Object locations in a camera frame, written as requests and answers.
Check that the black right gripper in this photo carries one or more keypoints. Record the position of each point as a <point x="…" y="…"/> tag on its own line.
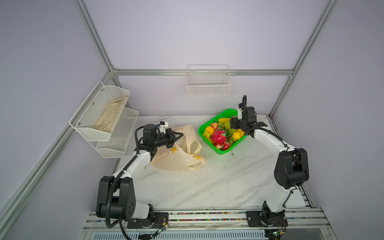
<point x="233" y="123"/>

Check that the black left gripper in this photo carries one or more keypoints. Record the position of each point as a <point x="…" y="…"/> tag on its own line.
<point x="171" y="135"/>

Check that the yellow fake lemon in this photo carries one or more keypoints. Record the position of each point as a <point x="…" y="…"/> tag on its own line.
<point x="236" y="136"/>

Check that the cream banana print plastic bag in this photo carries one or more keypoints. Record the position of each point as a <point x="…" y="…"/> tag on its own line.
<point x="184" y="154"/>

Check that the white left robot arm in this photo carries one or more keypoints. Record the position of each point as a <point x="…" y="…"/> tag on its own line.
<point x="116" y="201"/>

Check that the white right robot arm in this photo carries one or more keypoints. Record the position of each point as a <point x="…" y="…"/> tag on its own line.
<point x="291" y="169"/>

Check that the yellow fake banana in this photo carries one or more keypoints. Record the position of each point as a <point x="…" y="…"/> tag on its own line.
<point x="223" y="120"/>

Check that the yellow fake orange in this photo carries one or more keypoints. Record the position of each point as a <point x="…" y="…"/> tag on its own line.
<point x="209" y="131"/>

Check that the fake peach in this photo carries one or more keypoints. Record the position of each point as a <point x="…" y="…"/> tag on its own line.
<point x="214" y="125"/>

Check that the pink fake dragon fruit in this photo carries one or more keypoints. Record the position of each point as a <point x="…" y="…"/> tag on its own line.
<point x="220" y="137"/>

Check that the green plastic fruit basket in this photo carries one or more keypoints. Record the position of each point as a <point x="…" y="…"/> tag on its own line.
<point x="229" y="144"/>

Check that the lower white mesh shelf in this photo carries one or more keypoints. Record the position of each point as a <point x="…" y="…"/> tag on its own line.
<point x="121" y="135"/>

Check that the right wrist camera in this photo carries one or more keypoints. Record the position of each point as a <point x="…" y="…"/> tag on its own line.
<point x="240" y="111"/>

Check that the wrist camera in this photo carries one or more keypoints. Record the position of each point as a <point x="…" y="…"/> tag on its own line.
<point x="162" y="126"/>
<point x="240" y="111"/>

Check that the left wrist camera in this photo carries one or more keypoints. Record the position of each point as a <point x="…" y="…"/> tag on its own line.
<point x="162" y="126"/>

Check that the white wire wall basket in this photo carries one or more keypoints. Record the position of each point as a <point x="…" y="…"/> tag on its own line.
<point x="208" y="81"/>

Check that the white mesh wall shelf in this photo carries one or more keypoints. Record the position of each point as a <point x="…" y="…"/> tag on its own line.
<point x="86" y="121"/>

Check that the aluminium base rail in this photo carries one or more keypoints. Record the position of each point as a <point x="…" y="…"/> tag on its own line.
<point x="300" y="224"/>

